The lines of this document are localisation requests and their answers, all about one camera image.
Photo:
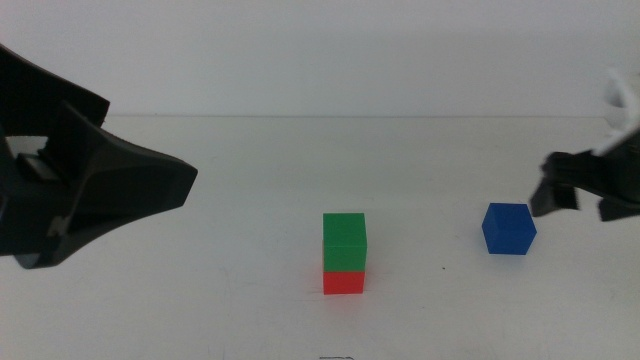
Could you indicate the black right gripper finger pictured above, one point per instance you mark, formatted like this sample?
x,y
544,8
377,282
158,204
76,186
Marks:
x,y
620,210
552,199

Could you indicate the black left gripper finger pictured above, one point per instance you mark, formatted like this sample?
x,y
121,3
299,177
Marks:
x,y
130,185
35,95

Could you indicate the blue cube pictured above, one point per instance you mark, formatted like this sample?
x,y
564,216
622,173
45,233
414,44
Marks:
x,y
509,230

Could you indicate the green cube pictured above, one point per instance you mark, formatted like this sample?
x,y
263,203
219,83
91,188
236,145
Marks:
x,y
345,242

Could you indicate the red cube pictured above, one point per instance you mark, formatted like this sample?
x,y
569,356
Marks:
x,y
344,283

